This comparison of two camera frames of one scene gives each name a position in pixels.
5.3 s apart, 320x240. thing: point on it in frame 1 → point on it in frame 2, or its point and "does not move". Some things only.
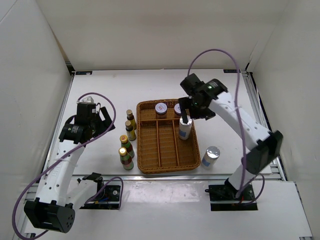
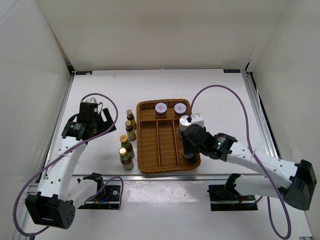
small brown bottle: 130,132 does not move
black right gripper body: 198,112 → 192,149
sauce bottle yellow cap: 125,143 does not move
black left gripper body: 97,124 does not move
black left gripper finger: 108,119 does not move
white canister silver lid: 210,156 → 188,156
